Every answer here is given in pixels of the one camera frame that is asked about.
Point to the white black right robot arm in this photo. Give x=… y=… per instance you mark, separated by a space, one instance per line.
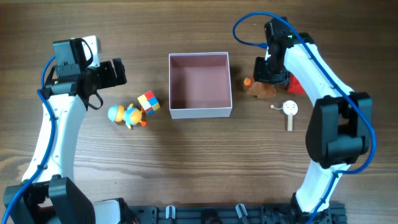
x=340 y=139

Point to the white wooden rattle drum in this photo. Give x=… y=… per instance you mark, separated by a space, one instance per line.
x=290 y=108

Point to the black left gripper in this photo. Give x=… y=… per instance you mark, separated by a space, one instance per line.
x=109 y=70

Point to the colourful puzzle cube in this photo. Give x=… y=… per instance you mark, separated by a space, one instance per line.
x=149 y=102

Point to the brown plush bear toy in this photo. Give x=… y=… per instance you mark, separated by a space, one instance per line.
x=258 y=89

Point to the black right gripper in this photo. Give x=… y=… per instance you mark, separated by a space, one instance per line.
x=262 y=72

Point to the white box pink interior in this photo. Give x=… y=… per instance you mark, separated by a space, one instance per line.
x=200 y=85

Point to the red toy car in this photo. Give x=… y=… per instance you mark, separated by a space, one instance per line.
x=293 y=86

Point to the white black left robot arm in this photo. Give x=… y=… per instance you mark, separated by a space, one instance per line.
x=47 y=192

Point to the orange blue duck toy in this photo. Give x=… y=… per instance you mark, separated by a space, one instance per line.
x=130 y=115

